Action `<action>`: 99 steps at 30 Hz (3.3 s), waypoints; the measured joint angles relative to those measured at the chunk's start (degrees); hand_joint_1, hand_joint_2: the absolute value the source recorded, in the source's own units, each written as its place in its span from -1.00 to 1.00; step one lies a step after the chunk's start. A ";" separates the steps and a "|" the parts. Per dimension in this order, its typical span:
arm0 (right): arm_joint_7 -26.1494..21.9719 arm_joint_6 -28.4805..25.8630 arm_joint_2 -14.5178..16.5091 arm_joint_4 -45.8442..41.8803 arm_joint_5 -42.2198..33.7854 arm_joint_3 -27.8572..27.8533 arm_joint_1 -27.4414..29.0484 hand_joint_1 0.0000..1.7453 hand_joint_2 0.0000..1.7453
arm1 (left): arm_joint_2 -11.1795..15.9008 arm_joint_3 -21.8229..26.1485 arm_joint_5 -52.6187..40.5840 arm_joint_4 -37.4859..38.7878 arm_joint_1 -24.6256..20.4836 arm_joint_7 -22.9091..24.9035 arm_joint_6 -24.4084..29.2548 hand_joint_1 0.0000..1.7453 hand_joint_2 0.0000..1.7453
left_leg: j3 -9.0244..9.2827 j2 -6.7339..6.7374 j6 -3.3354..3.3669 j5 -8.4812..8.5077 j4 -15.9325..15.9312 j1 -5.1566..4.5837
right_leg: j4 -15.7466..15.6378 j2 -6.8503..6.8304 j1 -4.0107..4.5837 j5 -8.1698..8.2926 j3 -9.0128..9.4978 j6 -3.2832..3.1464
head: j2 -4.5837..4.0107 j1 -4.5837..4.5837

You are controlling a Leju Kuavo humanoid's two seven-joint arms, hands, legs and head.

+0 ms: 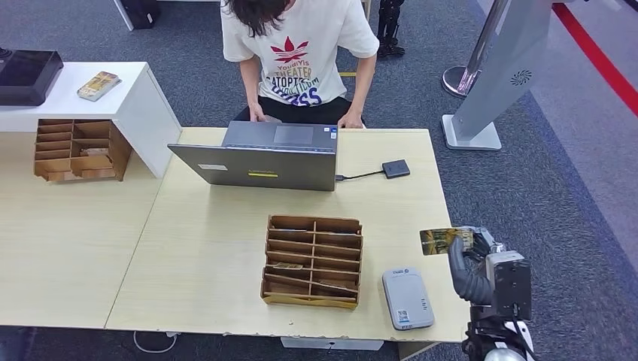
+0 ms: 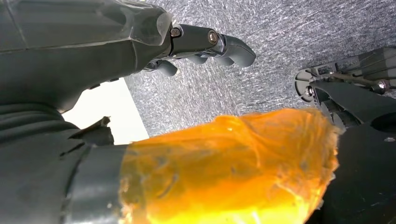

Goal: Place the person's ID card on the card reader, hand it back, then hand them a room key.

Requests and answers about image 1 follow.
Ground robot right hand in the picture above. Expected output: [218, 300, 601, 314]
[447, 226, 533, 323]

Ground person's right hand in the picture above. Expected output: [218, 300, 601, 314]
[248, 102, 270, 123]

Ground person's left hand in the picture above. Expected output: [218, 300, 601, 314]
[337, 108, 365, 129]

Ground gold patterned ID card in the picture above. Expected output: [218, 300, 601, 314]
[419, 227, 475, 256]

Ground grey card reader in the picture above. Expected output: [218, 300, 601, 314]
[381, 267, 436, 332]

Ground person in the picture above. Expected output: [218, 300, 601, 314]
[220, 0, 381, 129]

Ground wooden slotted card organizer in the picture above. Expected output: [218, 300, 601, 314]
[33, 118, 133, 182]
[260, 214, 364, 311]

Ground grey laptop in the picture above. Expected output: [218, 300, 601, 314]
[167, 120, 339, 193]

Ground small black square device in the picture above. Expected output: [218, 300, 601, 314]
[381, 159, 412, 180]

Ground black robot legs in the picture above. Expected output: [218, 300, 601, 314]
[376, 0, 406, 58]

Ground wooden desk leg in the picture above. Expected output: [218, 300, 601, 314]
[397, 341, 441, 361]

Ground white shelf riser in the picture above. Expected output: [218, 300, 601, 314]
[0, 61, 182, 179]

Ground black cabinet box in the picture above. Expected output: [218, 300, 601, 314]
[119, 0, 162, 30]

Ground stack of patterned cards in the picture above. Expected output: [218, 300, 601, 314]
[76, 71, 123, 102]

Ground silver kiosk stand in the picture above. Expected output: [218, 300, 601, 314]
[441, 0, 555, 151]

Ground white box under desk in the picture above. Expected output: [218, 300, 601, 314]
[280, 337, 384, 352]

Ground black tray box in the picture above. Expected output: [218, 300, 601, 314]
[0, 50, 65, 107]

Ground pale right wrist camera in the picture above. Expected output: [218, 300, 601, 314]
[503, 321, 535, 357]

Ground thin black device cable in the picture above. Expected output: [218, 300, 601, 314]
[335, 170, 384, 182]

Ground chrome stanchion post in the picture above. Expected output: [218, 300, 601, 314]
[441, 0, 510, 99]

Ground white cable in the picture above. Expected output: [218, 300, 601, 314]
[132, 332, 178, 355]

